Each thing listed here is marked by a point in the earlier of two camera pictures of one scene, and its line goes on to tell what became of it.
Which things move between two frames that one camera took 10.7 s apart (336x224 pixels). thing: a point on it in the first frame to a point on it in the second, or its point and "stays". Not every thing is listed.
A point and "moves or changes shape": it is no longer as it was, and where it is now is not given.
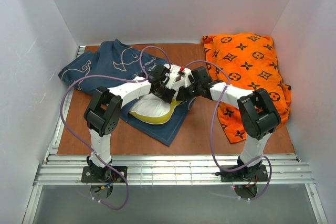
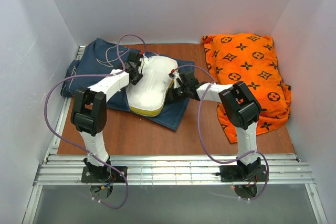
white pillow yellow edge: [151, 109] moves or changes shape
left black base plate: [96, 174] stays
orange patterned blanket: [248, 62] stays
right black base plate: [257, 173] stays
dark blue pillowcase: [114, 62] moves or changes shape
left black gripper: [167, 94] to [136, 60]
